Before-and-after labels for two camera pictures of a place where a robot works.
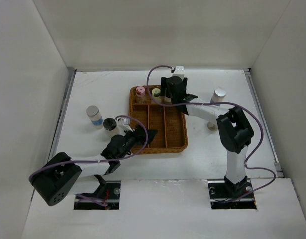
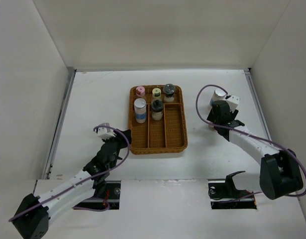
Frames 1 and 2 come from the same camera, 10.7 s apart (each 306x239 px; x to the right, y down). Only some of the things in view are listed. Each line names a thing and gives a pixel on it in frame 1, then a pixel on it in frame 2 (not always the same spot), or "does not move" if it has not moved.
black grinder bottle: x=110 y=125 → x=156 y=107
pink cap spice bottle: x=140 y=95 does not move
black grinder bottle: x=212 y=126 does not move
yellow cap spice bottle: x=156 y=97 does not move
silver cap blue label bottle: x=95 y=116 → x=140 y=105
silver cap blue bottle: x=218 y=95 does not move
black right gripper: x=164 y=85 → x=211 y=117
